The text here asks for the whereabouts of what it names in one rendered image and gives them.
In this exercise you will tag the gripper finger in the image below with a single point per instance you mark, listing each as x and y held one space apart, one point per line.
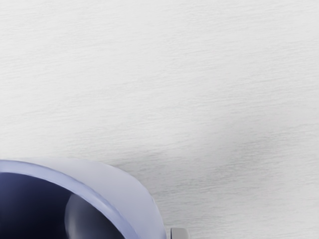
180 234

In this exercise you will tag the pale blue cup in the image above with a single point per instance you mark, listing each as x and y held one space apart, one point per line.
74 179

